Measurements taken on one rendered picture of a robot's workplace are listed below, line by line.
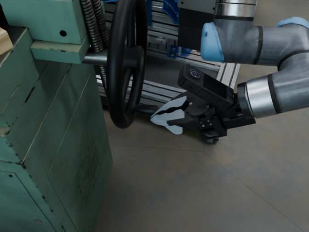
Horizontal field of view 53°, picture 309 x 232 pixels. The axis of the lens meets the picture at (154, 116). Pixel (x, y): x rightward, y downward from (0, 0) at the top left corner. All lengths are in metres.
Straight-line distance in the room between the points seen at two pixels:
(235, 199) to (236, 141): 0.30
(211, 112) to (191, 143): 0.91
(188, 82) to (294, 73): 0.18
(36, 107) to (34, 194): 0.21
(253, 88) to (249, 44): 0.08
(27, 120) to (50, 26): 0.18
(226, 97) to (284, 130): 1.10
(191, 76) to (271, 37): 0.17
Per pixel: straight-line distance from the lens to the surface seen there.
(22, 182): 0.73
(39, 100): 0.68
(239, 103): 0.59
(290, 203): 1.46
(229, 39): 0.61
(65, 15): 0.58
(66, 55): 0.61
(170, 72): 1.52
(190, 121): 0.60
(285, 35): 0.64
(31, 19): 0.61
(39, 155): 0.71
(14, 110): 0.60
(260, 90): 0.58
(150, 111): 0.68
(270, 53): 0.63
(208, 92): 0.57
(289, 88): 0.57
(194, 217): 1.33
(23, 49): 0.61
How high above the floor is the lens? 1.23
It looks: 50 degrees down
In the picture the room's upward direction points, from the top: straight up
